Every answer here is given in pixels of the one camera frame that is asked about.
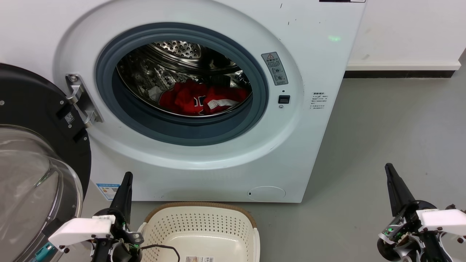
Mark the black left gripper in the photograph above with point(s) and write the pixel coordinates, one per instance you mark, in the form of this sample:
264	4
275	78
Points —
122	242

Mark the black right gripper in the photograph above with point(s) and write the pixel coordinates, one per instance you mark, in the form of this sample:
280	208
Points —
404	236

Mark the white perforated laundry basket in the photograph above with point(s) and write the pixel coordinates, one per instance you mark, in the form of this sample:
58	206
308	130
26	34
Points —
204	225

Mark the white printed label sticker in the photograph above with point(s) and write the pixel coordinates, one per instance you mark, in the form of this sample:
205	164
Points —
199	259

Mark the red garment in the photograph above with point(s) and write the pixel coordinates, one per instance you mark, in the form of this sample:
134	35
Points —
182	98

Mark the washing machine door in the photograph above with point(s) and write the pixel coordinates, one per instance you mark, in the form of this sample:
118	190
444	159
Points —
36	102

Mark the stainless steel washing machine drum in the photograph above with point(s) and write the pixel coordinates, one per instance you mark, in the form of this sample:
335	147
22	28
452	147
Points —
174	62

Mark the blue energy label sticker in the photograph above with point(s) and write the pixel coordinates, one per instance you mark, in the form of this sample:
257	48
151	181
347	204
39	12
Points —
107	191

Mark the grey rubber door gasket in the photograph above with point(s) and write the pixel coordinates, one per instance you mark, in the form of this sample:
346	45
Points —
182	134

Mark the teal plastic piece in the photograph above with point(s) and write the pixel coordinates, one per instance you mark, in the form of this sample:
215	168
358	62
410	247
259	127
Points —
44	251

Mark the QR code sticker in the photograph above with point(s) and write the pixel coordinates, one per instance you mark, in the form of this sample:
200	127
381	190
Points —
69	118

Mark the white front-load washing machine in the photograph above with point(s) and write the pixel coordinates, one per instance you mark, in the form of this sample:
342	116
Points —
309	145

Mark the metal door hinge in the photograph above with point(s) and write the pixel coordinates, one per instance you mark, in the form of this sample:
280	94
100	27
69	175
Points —
83	100

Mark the black and white baseboard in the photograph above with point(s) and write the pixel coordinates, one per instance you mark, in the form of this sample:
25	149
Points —
400	71

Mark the round white filter cover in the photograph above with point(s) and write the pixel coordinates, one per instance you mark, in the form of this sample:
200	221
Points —
267	193

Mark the black door latch socket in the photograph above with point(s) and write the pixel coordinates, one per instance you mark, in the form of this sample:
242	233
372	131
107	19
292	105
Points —
284	99

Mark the grey warning sticker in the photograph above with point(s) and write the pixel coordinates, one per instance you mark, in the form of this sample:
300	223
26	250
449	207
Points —
275	68

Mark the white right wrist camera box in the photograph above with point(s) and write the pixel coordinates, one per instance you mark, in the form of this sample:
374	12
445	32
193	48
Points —
444	220

